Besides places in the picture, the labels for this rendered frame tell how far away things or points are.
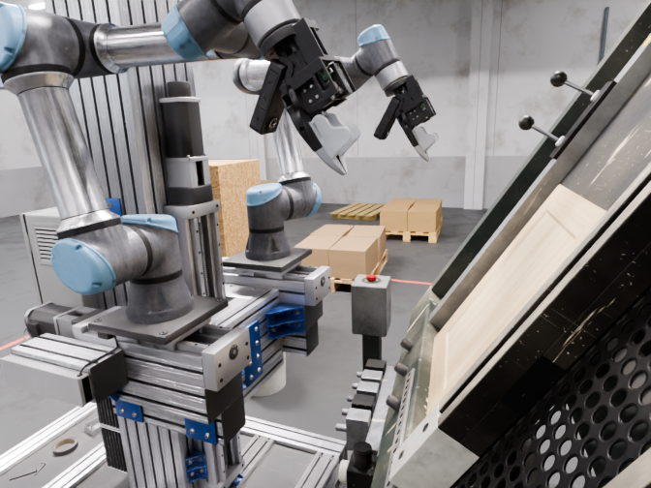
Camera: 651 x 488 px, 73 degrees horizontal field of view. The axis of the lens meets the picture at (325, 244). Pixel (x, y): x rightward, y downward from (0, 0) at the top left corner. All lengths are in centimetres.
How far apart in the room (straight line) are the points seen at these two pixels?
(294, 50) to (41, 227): 103
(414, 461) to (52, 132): 83
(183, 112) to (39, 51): 39
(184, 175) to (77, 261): 44
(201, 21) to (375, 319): 108
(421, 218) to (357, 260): 198
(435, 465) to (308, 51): 61
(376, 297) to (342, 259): 247
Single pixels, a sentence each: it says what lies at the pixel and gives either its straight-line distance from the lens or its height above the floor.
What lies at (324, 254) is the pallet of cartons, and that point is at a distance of 399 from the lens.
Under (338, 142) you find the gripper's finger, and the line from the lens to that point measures 65.
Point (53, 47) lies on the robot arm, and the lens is 100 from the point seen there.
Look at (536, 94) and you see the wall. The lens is 809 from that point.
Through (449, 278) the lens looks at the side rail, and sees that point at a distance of 150.
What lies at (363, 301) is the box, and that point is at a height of 87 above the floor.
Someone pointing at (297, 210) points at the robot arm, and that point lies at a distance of 147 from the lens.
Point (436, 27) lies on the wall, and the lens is 835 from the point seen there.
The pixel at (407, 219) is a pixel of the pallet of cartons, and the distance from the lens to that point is 577.
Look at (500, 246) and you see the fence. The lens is 123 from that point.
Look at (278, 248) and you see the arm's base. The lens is 143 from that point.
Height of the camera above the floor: 144
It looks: 15 degrees down
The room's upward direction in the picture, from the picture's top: 2 degrees counter-clockwise
